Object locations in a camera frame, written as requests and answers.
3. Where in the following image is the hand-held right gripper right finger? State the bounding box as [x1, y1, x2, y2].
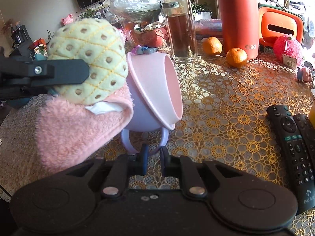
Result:
[161, 147, 244, 199]

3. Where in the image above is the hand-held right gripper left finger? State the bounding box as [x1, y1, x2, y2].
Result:
[65, 144, 149, 199]

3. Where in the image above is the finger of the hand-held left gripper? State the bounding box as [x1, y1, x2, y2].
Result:
[0, 58, 90, 102]

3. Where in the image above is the lilac cup with ring handle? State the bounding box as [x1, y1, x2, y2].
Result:
[120, 77, 176, 156]

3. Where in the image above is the yellow pineapple plush toy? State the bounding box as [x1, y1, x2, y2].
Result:
[47, 18, 129, 105]

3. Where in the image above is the black coffee machine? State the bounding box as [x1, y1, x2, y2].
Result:
[11, 25, 33, 57]

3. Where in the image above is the pink plush toy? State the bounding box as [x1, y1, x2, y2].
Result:
[60, 13, 75, 27]

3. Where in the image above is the pink fluffy towel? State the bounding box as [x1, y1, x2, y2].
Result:
[34, 82, 134, 174]

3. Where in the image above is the pink plastic bowl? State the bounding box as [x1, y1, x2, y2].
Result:
[126, 51, 183, 130]

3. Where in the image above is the gold lace tablecloth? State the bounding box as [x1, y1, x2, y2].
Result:
[0, 36, 315, 236]

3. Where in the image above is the small purple blue hair clip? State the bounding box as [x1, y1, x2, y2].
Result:
[132, 45, 158, 56]

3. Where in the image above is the clear plastic bag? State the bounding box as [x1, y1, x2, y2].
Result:
[107, 0, 165, 22]

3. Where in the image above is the orange mandarin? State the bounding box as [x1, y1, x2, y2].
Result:
[202, 37, 223, 56]
[226, 48, 248, 68]

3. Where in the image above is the black remote control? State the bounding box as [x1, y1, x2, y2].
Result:
[266, 105, 315, 214]
[293, 114, 315, 165]

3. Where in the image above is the glass bottle with tea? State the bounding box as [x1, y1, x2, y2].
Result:
[161, 0, 198, 64]

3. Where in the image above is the green potted plant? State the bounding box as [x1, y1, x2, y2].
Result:
[191, 2, 213, 21]

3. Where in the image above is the red thermos bottle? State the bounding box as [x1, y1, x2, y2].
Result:
[217, 0, 260, 60]

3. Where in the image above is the small pink pig figure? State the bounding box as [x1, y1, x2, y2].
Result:
[296, 67, 313, 83]

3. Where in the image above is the pink fluffy plush ball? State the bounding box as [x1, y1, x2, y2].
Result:
[273, 35, 304, 69]

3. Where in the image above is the orange tissue box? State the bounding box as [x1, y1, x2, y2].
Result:
[258, 5, 304, 51]

